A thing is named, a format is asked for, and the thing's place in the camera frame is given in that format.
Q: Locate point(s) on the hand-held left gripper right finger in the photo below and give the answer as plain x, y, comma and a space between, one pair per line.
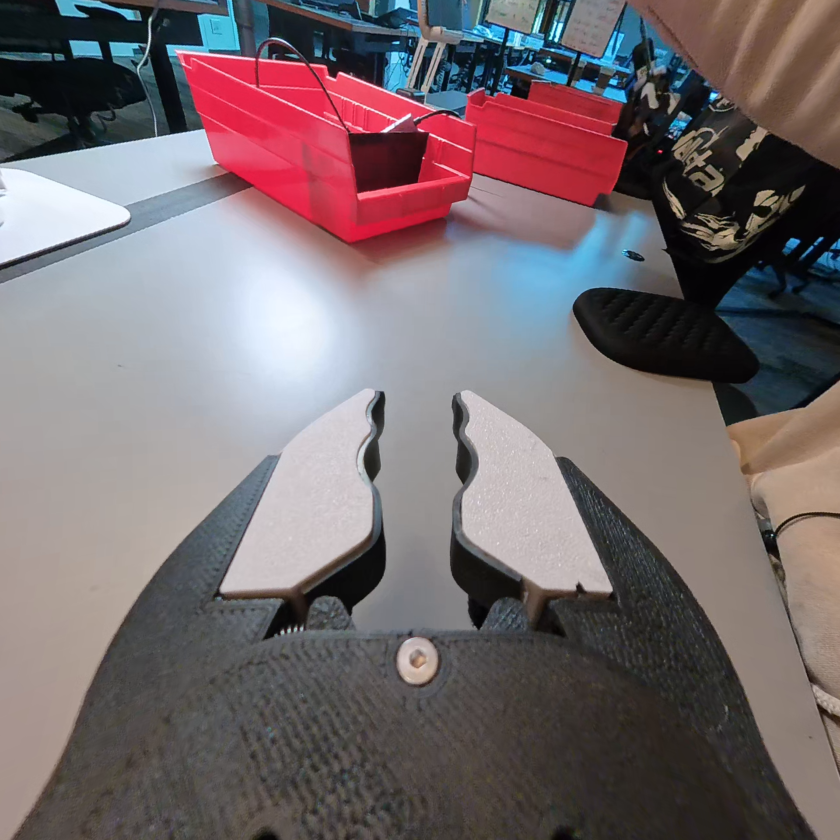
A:
525, 512

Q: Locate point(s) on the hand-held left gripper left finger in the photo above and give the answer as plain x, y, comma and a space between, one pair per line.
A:
308, 512

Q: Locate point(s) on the red plastic bin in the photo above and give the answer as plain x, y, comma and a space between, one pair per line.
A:
544, 157
577, 98
275, 151

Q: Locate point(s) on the person's right forearm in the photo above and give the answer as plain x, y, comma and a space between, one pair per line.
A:
754, 65

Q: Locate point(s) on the black chair armrest pad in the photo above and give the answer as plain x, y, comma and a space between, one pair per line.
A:
663, 334

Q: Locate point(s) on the black bin divider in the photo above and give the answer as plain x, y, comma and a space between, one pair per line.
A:
387, 161

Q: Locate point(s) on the printed black cloth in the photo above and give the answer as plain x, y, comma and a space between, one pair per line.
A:
728, 184

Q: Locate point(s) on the white tablet stand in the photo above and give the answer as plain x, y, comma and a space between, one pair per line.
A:
59, 210

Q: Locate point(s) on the white flat adapter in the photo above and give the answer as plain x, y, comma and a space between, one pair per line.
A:
400, 124

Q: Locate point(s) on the black office chair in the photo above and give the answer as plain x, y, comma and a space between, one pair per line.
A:
79, 85

